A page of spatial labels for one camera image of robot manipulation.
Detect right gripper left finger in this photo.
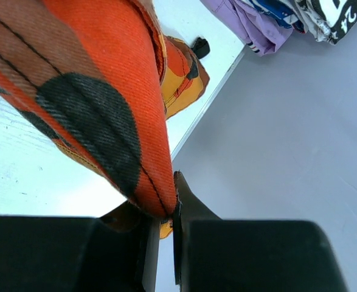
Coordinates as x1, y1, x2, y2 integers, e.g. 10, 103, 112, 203
0, 203, 160, 291

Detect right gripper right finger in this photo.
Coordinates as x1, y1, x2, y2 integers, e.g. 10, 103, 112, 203
173, 171, 347, 291

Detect orange camouflage trousers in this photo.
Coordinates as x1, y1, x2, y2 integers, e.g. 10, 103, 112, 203
0, 1, 210, 238

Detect purple folded trousers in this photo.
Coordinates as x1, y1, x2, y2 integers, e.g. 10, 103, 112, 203
201, 0, 293, 57

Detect newspaper print folded trousers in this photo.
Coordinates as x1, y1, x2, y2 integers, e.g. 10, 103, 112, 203
295, 0, 357, 45

